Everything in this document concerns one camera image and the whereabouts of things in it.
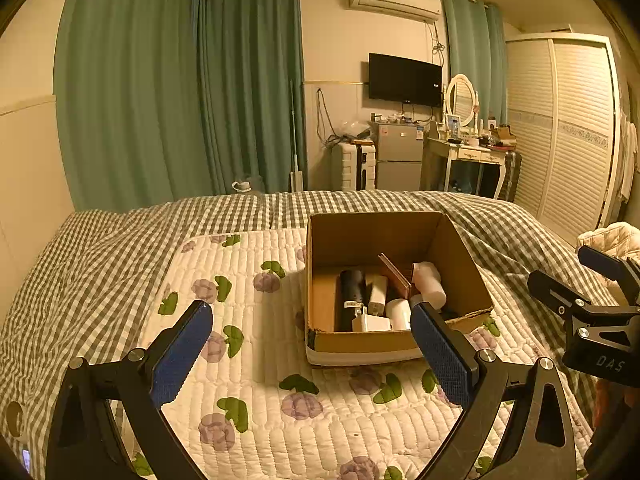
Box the floral quilted mat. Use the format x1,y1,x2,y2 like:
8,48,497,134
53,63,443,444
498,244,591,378
117,230,596,480

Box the clear plastic bags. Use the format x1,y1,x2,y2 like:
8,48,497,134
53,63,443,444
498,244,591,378
335,120,373,143

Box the white power adapter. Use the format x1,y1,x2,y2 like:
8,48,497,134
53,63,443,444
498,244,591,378
369,275,389,312

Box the white air conditioner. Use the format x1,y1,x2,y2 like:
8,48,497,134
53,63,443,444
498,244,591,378
342,0,443,23

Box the hanging white towels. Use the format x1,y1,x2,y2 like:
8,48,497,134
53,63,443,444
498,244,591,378
617,110,640,204

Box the white dressing table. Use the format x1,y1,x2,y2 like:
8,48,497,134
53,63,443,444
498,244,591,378
421,135,511,202

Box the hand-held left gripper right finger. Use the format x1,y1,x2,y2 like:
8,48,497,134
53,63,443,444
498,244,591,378
410,302,586,480

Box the white louvred wardrobe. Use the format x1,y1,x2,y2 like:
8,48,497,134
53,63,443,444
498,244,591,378
505,34,624,233

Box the grey small fridge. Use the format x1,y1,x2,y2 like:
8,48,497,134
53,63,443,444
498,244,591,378
375,121,426,191

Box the black wall television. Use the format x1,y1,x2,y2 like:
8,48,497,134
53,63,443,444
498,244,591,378
368,52,443,107

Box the cream quilted cloth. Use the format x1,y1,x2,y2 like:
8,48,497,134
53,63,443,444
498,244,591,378
575,221,640,267

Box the red-capped white bottle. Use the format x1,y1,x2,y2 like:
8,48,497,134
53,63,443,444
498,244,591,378
412,261,447,307

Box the black flashlight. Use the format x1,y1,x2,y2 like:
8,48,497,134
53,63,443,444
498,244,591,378
339,269,369,332

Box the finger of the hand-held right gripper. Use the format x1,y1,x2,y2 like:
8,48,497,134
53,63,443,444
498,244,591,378
527,269,640,333
577,245,640,307

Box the white oval mirror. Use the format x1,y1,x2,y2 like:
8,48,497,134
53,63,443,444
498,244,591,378
445,74,479,128

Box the cardboard tape roll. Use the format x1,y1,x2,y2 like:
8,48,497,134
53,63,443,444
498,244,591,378
4,400,26,439

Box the white plug charger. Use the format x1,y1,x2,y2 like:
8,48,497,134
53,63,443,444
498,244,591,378
352,312,392,334

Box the red wallet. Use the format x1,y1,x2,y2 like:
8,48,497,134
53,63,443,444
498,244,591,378
378,252,414,302

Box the white mop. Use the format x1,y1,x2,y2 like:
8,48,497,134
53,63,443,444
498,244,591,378
288,80,304,193

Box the wide green curtain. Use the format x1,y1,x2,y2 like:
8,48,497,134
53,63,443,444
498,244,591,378
53,0,213,211

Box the narrow green curtain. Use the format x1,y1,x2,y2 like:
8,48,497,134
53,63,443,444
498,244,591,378
440,0,508,127

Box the white suitcase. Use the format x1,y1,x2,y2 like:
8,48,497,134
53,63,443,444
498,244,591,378
331,141,378,192

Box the dark suitcase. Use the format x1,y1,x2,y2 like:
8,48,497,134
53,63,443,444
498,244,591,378
500,150,522,204

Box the hanging wall cables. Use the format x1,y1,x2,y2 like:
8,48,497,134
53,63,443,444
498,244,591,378
316,87,342,147

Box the grey checked blanket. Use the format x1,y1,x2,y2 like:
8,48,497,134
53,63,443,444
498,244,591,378
0,190,613,461

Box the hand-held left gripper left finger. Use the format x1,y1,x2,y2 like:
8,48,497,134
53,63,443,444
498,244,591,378
45,300,215,480

